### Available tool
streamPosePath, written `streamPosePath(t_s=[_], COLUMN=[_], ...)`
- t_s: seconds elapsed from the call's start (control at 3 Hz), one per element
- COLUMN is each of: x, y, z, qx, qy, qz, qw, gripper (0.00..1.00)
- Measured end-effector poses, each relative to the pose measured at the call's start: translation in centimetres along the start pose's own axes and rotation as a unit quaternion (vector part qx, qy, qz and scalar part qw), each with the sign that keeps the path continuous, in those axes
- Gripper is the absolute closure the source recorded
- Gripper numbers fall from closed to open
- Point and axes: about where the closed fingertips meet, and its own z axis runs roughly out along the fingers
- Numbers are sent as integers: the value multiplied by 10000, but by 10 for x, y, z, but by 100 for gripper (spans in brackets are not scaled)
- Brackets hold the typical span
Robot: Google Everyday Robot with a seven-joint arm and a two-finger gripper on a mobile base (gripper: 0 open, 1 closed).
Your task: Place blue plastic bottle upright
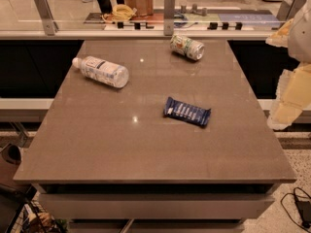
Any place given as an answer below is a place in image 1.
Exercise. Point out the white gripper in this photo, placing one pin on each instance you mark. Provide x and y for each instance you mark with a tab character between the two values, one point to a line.
301	36

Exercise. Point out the clear plastic water bottle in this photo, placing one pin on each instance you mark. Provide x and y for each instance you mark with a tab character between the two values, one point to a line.
102	71

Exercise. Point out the green white drink can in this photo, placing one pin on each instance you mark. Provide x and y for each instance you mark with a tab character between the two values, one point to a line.
188	47

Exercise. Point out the blue snack bar wrapper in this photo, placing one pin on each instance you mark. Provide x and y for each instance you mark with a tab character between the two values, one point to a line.
186	112

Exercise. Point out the cardboard box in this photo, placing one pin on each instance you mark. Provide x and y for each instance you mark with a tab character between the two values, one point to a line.
142	7

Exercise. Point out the glass barrier panel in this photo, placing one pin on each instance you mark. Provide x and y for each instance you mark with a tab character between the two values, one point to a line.
145	7

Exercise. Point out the grey table drawer base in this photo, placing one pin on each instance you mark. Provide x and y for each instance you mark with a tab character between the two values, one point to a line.
157	211

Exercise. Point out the right metal glass bracket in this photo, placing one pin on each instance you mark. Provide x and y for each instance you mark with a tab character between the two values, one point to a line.
288	9

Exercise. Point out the metal glass bracket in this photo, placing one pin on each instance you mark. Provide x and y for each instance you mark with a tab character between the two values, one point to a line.
288	9
168	15
49	25

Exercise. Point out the middle metal glass bracket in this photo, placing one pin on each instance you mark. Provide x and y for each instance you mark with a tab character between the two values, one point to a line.
168	15

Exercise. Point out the black power adapter with cable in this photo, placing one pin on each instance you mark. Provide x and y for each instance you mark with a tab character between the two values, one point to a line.
302	201

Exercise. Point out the left metal glass bracket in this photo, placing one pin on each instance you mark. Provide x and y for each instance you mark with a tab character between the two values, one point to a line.
49	25

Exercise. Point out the wire basket with items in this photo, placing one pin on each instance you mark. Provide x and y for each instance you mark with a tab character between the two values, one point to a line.
34	218

